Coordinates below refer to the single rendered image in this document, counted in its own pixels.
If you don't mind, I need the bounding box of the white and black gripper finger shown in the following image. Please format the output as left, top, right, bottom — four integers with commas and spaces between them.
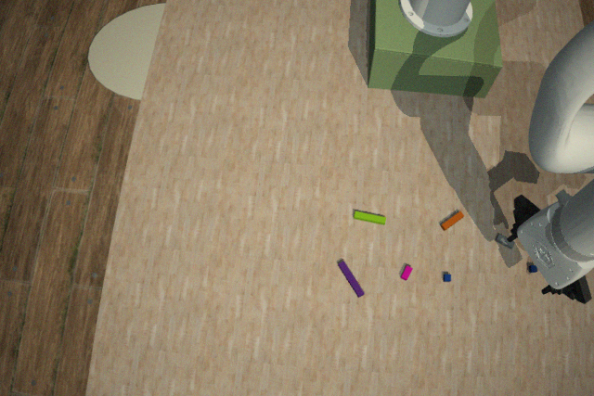
507, 195, 540, 242
542, 275, 592, 304

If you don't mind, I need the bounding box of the purple rod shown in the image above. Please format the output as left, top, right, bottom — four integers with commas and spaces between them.
338, 261, 365, 298

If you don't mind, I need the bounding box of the magenta rod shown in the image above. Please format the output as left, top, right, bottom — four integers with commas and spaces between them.
401, 266, 413, 281

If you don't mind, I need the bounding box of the orange rod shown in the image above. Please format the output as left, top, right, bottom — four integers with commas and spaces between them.
441, 211, 464, 231

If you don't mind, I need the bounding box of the grey rod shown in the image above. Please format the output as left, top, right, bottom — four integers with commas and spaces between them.
495, 235, 515, 249

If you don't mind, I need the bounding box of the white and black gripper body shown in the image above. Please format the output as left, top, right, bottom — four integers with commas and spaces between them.
517, 201, 594, 289

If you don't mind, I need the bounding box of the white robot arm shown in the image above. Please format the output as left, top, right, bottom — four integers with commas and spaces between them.
399, 0, 594, 262

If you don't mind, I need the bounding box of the lime green rectangular bar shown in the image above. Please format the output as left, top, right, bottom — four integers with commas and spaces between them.
354, 211, 386, 225

